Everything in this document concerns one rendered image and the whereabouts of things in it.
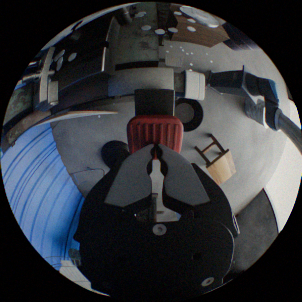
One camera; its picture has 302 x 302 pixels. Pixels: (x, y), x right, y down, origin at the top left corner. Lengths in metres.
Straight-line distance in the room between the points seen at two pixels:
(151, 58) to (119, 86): 0.09
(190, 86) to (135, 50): 0.15
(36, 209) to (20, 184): 0.37
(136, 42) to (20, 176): 1.40
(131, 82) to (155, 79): 0.05
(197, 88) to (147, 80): 0.11
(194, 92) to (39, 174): 1.55
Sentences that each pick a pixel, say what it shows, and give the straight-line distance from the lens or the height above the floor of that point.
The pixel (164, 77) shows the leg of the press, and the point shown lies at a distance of 0.23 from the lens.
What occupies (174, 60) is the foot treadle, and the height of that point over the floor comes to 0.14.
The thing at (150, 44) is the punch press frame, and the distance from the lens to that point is 0.25.
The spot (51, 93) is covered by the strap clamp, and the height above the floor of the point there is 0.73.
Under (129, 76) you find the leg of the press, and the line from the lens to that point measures 0.23.
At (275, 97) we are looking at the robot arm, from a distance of 0.59.
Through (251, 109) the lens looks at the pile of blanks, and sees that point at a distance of 1.27.
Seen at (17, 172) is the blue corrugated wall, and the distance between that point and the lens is 1.37.
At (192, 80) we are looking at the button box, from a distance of 0.26.
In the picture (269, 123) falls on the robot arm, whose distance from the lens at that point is 0.61.
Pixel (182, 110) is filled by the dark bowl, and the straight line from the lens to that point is 0.90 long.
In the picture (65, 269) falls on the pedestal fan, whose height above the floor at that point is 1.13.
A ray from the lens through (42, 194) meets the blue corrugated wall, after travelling 1.55.
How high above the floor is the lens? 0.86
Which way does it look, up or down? 58 degrees down
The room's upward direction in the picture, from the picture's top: 179 degrees counter-clockwise
